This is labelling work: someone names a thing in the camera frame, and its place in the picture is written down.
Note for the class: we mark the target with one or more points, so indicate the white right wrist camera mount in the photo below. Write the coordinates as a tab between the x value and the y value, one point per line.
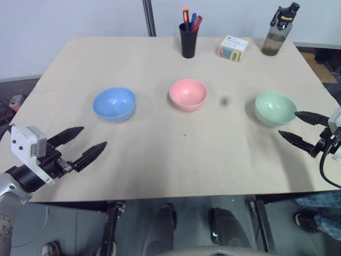
335	125

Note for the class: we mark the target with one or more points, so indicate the grey water bottle black cap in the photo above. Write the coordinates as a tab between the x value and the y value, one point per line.
277	32

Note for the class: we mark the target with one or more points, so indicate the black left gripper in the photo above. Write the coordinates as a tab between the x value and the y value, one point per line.
54	160

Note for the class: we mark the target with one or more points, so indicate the white printed card box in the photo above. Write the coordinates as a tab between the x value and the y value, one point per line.
233	49

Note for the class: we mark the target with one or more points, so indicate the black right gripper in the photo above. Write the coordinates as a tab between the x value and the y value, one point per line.
326	141

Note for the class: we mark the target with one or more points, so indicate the orange highlighter pen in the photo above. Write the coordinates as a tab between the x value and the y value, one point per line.
185	18

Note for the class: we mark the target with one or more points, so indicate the person's dark shoe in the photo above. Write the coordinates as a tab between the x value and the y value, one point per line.
306	221

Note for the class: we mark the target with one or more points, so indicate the red marker pen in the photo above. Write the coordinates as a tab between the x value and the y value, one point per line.
196	24

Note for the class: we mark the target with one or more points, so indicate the person's blue jeans leg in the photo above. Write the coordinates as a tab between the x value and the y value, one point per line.
325	213

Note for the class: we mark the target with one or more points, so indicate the blue marker pen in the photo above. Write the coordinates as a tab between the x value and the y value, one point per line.
193	20

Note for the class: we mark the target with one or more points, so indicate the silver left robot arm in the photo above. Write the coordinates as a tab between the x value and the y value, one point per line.
16	177

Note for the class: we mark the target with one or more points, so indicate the black table leg frame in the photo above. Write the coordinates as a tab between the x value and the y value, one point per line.
262	224
110	226

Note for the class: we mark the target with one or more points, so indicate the red bowl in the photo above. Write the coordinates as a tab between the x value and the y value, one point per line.
188	94

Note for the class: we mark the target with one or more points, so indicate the green bowl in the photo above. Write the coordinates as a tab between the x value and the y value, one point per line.
274	108

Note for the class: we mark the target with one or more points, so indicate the black pen cup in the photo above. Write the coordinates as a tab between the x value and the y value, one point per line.
188	42

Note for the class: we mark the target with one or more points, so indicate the blue bowl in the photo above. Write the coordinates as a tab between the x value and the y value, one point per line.
114	104

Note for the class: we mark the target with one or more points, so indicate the black vertical pole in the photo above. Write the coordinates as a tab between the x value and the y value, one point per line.
149	17

